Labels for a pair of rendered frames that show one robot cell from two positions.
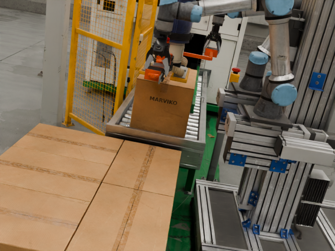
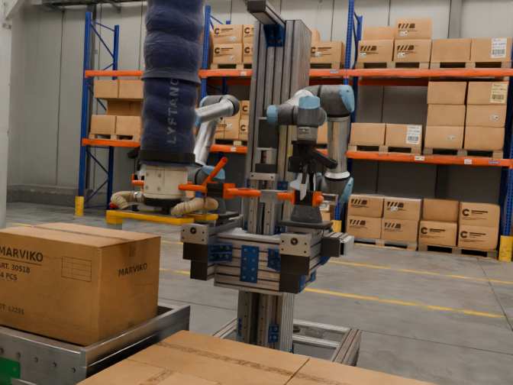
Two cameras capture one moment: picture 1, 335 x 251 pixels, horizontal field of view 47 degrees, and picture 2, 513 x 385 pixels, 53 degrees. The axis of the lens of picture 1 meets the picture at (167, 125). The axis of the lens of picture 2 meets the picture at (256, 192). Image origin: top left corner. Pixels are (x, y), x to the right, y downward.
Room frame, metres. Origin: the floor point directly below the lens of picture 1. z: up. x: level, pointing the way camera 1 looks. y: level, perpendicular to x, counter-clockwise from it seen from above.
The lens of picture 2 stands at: (1.30, 1.85, 1.30)
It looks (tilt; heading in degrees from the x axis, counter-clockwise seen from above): 3 degrees down; 291
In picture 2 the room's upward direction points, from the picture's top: 3 degrees clockwise
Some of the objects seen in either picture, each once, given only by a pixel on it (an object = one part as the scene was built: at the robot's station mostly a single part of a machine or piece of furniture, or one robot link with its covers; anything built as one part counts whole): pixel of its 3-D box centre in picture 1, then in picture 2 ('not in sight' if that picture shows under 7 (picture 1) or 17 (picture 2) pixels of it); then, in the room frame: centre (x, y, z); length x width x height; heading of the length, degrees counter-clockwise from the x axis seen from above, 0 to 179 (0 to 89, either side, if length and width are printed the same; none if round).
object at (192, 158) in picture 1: (152, 150); (142, 355); (2.46, 0.07, 0.48); 0.70 x 0.03 x 0.15; 88
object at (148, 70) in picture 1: (153, 73); (306, 198); (1.79, 0.11, 1.19); 0.08 x 0.07 x 0.05; 177
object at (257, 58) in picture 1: (256, 63); (211, 179); (2.46, -0.49, 1.20); 0.13 x 0.12 x 0.14; 168
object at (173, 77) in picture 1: (181, 71); (177, 210); (2.39, -0.02, 1.08); 0.34 x 0.10 x 0.05; 177
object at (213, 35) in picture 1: (215, 32); not in sight; (2.65, -0.20, 1.33); 0.09 x 0.08 x 0.12; 177
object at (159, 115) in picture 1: (165, 98); (75, 277); (2.83, 0.05, 0.75); 0.60 x 0.40 x 0.40; 178
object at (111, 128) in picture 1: (155, 136); (143, 331); (2.46, 0.07, 0.58); 0.70 x 0.03 x 0.06; 88
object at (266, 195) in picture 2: (158, 68); (272, 196); (1.93, 0.10, 1.18); 0.07 x 0.07 x 0.04; 87
